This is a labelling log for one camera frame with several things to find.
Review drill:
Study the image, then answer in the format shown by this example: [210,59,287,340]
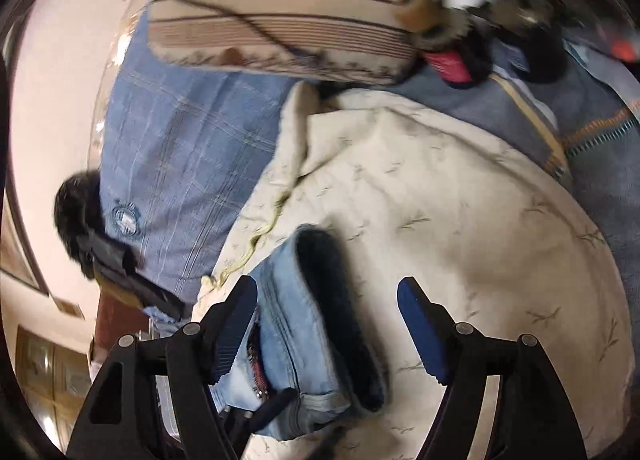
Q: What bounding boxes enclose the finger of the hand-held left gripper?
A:
[131,274,187,321]

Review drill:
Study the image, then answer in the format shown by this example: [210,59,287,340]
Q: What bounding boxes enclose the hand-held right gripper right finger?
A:
[397,276,588,460]

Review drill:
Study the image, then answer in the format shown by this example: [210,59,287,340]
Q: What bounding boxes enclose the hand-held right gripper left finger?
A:
[66,275,261,460]

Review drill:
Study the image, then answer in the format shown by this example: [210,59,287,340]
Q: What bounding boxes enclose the light blue denim pants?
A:
[209,224,392,442]

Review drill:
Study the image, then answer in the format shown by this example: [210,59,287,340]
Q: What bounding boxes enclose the black studded belt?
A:
[244,324,299,441]

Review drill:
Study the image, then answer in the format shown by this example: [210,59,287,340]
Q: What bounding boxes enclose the cream leaf print blanket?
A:
[192,82,632,460]

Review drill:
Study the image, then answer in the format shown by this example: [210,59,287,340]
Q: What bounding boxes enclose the blue plaid bed sheet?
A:
[96,4,303,306]

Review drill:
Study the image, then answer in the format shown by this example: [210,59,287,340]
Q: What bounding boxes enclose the wooden cabinet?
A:
[12,324,94,452]

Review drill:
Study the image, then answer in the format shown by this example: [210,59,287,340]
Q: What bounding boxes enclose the grey-blue cloth with orange stitching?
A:
[389,39,640,293]

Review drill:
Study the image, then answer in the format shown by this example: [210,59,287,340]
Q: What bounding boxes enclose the red cylindrical object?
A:
[421,46,474,87]

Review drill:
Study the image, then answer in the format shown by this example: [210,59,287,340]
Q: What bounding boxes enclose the black furry object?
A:
[499,22,569,84]
[457,29,497,87]

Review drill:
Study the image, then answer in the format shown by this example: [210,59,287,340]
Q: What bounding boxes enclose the beige striped pillow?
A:
[146,0,451,87]

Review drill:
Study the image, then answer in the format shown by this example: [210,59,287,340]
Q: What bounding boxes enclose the brown furry object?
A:
[394,0,472,50]

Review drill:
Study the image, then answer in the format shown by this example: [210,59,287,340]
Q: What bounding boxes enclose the framed wall picture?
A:
[0,189,51,297]

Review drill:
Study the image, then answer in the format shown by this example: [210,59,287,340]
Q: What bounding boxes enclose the black cable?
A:
[149,0,327,64]

